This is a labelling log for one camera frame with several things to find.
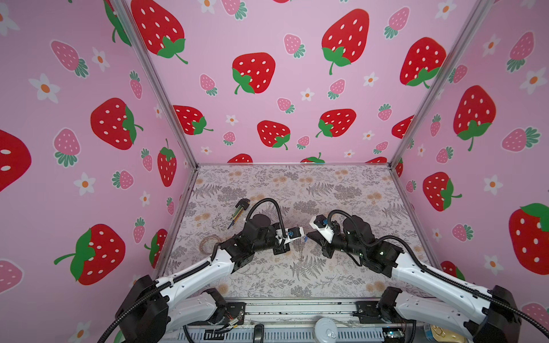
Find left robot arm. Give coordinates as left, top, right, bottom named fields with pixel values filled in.
left=100, top=214, right=305, bottom=342

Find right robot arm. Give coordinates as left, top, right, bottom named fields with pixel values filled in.
left=307, top=214, right=522, bottom=342

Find gold computer mouse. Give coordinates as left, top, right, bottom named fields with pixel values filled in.
left=430, top=325, right=467, bottom=343

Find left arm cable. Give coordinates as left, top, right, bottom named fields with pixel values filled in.
left=245, top=198, right=287, bottom=232

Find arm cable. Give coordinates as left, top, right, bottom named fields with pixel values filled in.
left=325, top=209, right=549, bottom=340
left=245, top=198, right=287, bottom=232

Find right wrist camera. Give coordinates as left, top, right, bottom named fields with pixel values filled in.
left=310, top=214, right=335, bottom=244

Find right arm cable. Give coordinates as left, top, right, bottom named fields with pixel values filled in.
left=325, top=209, right=549, bottom=340

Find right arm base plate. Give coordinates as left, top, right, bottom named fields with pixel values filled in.
left=352, top=301, right=411, bottom=324

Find aluminium front rail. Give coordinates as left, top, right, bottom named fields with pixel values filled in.
left=159, top=299, right=426, bottom=342

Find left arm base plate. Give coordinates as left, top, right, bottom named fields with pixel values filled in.
left=190, top=302, right=247, bottom=327

